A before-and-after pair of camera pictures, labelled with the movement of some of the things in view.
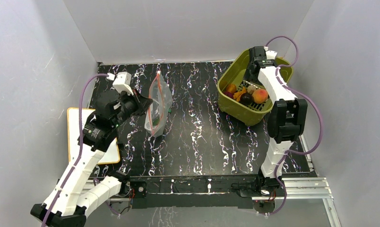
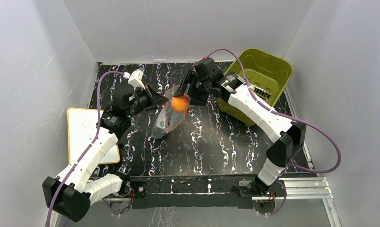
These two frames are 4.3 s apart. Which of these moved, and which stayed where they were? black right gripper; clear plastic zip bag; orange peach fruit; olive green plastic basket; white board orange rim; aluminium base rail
Moved: orange peach fruit; black right gripper; clear plastic zip bag
Stayed: white board orange rim; aluminium base rail; olive green plastic basket
